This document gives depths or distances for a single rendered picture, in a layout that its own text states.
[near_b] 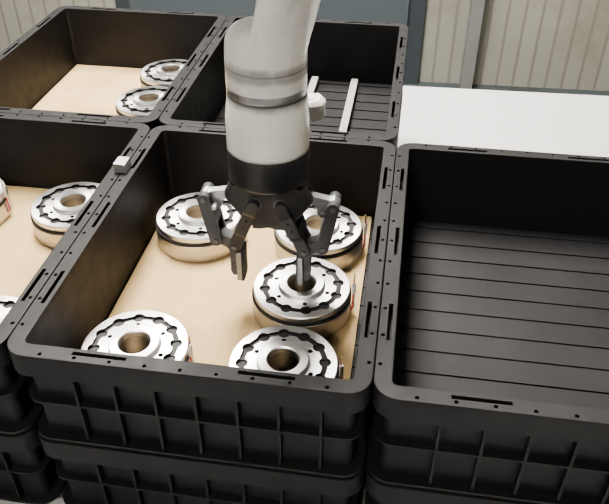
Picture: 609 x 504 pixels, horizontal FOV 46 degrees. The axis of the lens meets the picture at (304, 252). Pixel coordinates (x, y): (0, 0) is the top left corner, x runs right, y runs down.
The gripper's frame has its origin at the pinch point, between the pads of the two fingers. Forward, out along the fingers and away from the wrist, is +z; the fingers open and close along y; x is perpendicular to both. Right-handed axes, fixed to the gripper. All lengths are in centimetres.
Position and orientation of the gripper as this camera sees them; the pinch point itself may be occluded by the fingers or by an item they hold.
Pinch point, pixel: (271, 266)
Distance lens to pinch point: 73.2
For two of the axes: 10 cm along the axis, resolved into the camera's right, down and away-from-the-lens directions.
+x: 1.3, -5.9, 8.0
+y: 9.9, 0.8, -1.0
